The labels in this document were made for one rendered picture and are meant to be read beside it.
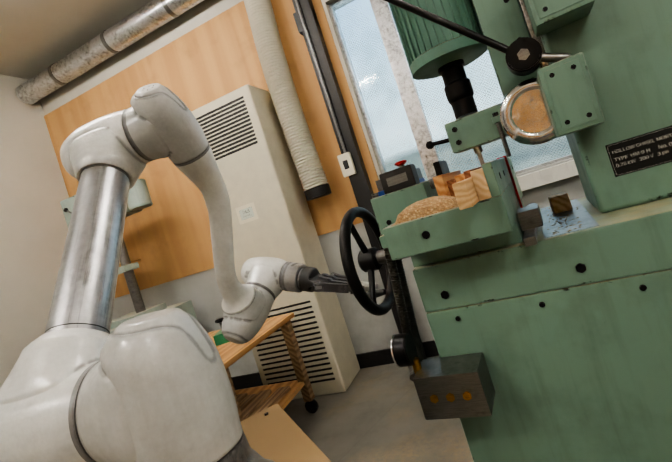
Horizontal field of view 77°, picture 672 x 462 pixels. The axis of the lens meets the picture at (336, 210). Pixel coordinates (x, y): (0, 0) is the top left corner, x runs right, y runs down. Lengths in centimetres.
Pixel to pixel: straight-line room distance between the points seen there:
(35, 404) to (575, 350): 85
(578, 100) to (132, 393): 80
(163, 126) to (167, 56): 222
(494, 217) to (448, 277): 18
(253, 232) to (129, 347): 186
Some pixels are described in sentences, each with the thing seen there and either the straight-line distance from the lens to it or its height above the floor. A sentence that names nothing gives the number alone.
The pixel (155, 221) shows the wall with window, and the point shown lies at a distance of 329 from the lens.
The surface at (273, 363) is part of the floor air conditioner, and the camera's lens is 264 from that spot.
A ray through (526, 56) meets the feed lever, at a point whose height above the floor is 111.
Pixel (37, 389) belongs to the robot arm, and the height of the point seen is 84.
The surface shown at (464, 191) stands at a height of 92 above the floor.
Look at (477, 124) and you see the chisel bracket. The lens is 98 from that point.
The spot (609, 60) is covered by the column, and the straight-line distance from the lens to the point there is 92.
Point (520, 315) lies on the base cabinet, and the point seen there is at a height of 68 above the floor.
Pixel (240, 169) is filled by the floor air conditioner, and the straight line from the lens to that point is 248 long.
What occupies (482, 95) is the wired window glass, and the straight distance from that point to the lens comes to 248.
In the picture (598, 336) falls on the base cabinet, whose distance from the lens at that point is 86.
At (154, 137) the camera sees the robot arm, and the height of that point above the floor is 124.
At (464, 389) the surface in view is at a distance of 83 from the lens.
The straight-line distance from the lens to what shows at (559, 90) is 81.
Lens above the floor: 95
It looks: 1 degrees up
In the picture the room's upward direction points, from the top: 18 degrees counter-clockwise
